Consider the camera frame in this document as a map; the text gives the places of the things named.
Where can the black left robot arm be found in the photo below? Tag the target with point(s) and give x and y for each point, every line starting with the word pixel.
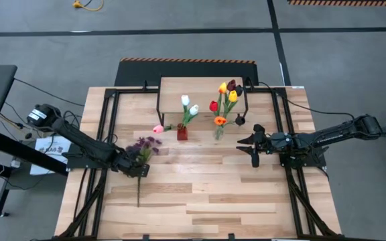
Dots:
pixel 79 140

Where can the orange black striped floor strip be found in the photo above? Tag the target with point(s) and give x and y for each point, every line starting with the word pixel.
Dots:
pixel 347 2

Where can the white printed paper sheet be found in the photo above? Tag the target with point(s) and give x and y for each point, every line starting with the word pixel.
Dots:
pixel 57 144

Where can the pink artificial tulip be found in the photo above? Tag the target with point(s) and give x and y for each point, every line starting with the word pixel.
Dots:
pixel 158 129

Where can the clear glass vase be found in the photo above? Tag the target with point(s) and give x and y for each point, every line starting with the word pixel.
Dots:
pixel 218 135

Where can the dark maroon artificial tulip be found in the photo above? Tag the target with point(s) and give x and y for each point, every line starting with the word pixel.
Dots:
pixel 231 85

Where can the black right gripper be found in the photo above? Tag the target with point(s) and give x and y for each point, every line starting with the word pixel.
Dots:
pixel 276 142

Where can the yellow-orange artificial tulip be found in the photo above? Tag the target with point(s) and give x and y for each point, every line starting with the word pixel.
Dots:
pixel 222 88

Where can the purple artificial flower bunch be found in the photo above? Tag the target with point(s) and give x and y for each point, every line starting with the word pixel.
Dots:
pixel 147 145

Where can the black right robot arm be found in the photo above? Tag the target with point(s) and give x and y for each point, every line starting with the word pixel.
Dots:
pixel 333 134

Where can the red artificial tulip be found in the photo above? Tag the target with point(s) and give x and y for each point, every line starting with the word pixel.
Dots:
pixel 214 106

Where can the white power adapter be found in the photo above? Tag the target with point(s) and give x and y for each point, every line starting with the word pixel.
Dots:
pixel 14 164

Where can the wooden shelf with black legs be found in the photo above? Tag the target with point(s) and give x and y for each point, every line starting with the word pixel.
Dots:
pixel 173 93

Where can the black floor mat striped edge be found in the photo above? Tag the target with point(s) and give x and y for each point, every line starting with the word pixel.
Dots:
pixel 139 73

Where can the white and blue tulip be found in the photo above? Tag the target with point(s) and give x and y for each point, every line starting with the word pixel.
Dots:
pixel 194 109

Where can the orange artificial tulip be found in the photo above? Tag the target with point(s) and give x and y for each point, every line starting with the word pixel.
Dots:
pixel 220 120

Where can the white artificial tulip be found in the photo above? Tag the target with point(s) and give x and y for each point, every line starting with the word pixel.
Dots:
pixel 185 99

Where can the yellow artificial tulip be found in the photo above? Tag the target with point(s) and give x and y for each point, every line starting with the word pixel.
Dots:
pixel 233 96

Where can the black metal table frame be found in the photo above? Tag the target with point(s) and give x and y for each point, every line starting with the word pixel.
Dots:
pixel 131 91

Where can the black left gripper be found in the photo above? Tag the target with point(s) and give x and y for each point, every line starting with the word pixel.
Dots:
pixel 134 167

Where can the red glass vase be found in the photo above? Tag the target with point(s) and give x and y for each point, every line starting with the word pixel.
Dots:
pixel 182 133

